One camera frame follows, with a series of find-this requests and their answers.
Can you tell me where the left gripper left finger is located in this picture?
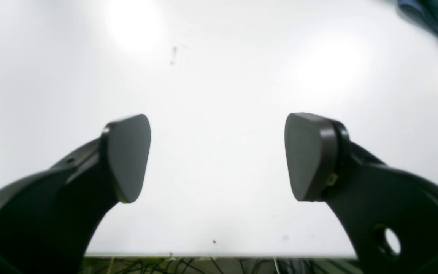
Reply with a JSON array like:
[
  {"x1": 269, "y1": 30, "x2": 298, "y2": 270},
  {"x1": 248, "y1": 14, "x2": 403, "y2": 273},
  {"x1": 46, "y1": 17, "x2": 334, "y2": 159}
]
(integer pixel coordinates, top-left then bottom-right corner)
[{"x1": 0, "y1": 114, "x2": 151, "y2": 274}]

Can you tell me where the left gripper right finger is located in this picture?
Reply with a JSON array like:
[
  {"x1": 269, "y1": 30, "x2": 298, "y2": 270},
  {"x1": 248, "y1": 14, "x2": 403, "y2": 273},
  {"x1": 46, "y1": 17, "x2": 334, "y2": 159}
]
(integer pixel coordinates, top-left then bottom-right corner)
[{"x1": 284, "y1": 113, "x2": 438, "y2": 274}]

